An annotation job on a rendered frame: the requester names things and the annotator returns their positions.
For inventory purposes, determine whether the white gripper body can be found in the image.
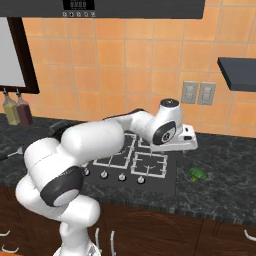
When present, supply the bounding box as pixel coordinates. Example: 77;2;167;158
149;137;199;153

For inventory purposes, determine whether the green broccoli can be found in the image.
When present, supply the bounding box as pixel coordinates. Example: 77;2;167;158
188;167;208;183

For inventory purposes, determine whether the black pot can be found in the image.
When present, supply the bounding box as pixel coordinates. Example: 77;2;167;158
49;120;80;142

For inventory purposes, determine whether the grey spatula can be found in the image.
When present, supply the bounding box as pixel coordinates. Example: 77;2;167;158
6;146;25;158

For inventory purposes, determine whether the black gas hob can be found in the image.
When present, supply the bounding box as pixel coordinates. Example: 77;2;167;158
79;129;178;197

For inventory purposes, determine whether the dark wood cupboard door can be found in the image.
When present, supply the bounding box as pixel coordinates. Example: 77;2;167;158
194;218;256;256
87;203;106;256
103;204;205;256

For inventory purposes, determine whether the black range hood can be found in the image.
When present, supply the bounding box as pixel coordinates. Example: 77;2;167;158
0;0;206;20

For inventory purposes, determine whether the dark red bottle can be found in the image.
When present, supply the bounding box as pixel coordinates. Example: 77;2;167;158
15;88;34;128

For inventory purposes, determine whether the yellow oil bottle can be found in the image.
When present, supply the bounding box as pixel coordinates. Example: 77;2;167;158
2;87;21;127

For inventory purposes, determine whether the dark wood drawer front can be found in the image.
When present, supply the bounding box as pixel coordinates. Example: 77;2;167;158
0;208;61;242
0;239;63;256

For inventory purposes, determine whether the dark framed window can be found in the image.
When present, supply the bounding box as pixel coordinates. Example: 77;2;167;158
0;16;41;95

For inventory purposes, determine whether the grey wall socket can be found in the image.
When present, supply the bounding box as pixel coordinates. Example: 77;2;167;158
197;81;217;107
181;80;200;105

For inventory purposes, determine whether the dark wall shelf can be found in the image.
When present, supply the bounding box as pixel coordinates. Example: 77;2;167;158
217;56;256;93

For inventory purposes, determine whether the silver cupboard door handle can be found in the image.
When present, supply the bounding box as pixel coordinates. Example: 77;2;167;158
243;229;256;242
94;227;102;252
109;230;117;256

